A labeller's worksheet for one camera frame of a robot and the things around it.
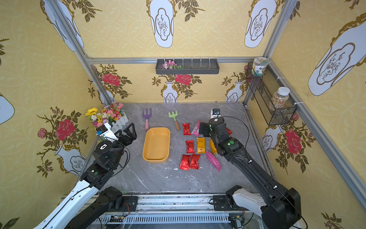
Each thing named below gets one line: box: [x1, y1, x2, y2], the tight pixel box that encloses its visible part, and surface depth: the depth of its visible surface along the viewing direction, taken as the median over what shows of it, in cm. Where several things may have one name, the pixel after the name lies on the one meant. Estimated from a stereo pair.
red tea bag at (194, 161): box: [190, 153, 201, 170], surface depth 87 cm
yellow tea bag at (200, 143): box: [196, 137, 206, 155], surface depth 94 cm
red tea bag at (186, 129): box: [182, 123, 192, 136], surface depth 102 cm
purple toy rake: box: [142, 107, 153, 131], surface depth 116 cm
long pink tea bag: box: [191, 120, 201, 137], surface depth 102 cm
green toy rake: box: [168, 110, 181, 131], surface depth 115 cm
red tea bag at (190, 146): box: [185, 140, 195, 154], surface depth 94 cm
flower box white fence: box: [85, 102, 129, 134], surface depth 94 cm
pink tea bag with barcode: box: [205, 150, 222, 172], surface depth 86 cm
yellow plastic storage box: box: [142, 126, 171, 164], surface depth 96 cm
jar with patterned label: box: [252, 56, 269, 77], surface depth 87 cm
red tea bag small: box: [179, 154, 192, 171], surface depth 87 cm
